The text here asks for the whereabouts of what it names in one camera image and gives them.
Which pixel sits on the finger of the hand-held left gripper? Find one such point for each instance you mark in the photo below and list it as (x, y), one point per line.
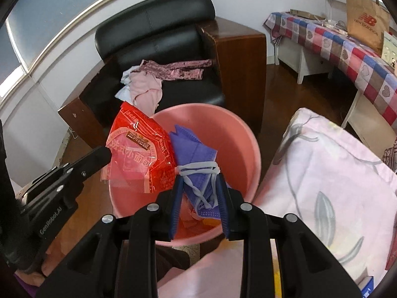
(96, 158)

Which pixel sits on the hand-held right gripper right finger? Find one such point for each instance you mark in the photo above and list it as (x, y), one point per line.
(222, 208)

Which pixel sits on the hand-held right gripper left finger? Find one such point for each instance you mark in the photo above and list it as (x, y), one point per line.
(176, 205)

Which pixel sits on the red snack bag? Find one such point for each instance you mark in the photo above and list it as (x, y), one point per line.
(136, 161)

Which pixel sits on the purple face mask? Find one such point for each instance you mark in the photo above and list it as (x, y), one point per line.
(189, 149)

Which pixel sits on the pink plastic bucket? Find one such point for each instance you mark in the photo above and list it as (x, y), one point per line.
(229, 142)

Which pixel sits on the wooden side table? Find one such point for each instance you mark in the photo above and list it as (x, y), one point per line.
(80, 124)
(242, 68)

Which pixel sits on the pale blue cloth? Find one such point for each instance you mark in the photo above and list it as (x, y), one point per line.
(124, 93)

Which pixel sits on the pink garment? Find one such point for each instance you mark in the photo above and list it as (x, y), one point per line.
(145, 90)

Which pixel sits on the pink floral tablecloth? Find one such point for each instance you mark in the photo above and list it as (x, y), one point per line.
(325, 177)

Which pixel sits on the pink sequined cloth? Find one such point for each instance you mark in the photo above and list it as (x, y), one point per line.
(180, 71)

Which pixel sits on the black leather armchair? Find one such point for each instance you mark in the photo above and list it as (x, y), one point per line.
(149, 15)

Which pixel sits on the white table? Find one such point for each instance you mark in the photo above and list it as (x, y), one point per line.
(297, 59)

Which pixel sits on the checked heart tablecloth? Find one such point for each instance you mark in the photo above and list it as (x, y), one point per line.
(341, 49)

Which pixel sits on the brown flat box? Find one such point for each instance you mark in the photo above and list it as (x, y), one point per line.
(304, 14)

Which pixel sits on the white power strip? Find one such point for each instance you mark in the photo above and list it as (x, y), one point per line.
(333, 24)

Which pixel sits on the pale green box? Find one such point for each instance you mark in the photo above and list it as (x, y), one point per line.
(390, 49)

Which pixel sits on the brown paper bag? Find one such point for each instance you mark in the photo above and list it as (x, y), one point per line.
(366, 21)

